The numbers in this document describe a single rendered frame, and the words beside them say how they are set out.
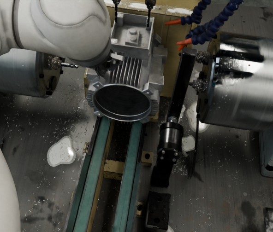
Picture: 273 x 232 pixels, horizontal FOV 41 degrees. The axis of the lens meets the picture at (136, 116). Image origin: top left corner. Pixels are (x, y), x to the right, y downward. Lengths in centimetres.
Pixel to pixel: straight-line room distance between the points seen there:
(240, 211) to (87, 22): 76
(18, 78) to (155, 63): 35
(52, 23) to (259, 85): 56
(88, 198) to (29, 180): 24
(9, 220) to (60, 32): 26
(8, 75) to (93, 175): 33
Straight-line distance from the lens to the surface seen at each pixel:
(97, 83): 90
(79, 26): 50
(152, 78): 93
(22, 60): 93
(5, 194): 36
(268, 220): 98
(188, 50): 76
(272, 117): 95
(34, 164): 112
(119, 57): 76
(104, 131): 101
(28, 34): 56
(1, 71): 97
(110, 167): 104
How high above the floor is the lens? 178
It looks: 55 degrees down
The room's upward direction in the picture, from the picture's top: 6 degrees clockwise
